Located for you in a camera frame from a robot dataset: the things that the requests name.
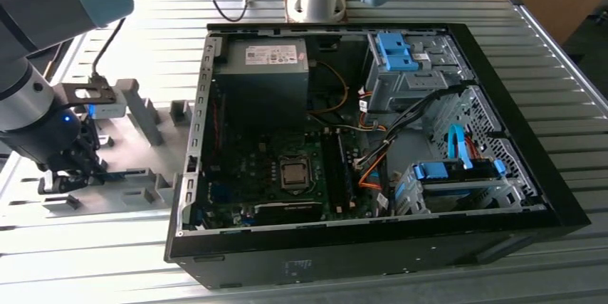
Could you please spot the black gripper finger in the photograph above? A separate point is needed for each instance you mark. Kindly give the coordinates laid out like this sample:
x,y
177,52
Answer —
x,y
91,147
67,183

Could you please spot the blue green RAM stick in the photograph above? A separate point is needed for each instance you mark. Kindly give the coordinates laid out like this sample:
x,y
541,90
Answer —
x,y
114,176

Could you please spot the grey parts rack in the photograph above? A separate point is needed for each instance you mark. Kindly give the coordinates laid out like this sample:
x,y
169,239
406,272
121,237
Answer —
x,y
138,154

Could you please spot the green motherboard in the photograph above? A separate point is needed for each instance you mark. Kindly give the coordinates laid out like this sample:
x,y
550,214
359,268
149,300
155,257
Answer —
x,y
247,176

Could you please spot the white four pin socket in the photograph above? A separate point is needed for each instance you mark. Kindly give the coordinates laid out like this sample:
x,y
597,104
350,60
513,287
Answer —
x,y
262,146

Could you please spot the grey power supply unit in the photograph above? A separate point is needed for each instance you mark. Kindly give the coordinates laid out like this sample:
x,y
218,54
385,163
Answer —
x,y
266,69

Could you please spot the silver CPU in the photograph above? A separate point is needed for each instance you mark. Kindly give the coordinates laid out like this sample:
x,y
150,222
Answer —
x,y
295,175

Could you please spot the black graphics card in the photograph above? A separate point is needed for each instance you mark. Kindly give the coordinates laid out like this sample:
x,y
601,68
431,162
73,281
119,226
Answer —
x,y
290,213

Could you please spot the white board power connector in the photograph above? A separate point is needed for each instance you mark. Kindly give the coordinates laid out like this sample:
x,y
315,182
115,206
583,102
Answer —
x,y
359,164

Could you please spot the black PC case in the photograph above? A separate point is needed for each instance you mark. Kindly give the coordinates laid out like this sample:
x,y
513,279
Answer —
x,y
333,254

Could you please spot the blue drive bay latch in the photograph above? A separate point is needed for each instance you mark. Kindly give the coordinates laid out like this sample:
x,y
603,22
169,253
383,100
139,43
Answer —
x,y
393,42

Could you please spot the metal drive cage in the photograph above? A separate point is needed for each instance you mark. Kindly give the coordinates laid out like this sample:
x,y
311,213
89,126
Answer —
x,y
418,83

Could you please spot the hard disk in blue carrier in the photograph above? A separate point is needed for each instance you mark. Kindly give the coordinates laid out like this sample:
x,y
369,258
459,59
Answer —
x,y
433,170

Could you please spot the metal disk bay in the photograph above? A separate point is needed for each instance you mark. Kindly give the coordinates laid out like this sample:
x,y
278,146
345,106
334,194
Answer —
x,y
475,193

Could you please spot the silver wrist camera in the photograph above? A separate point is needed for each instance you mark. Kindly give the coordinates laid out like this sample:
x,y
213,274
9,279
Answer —
x,y
107,110

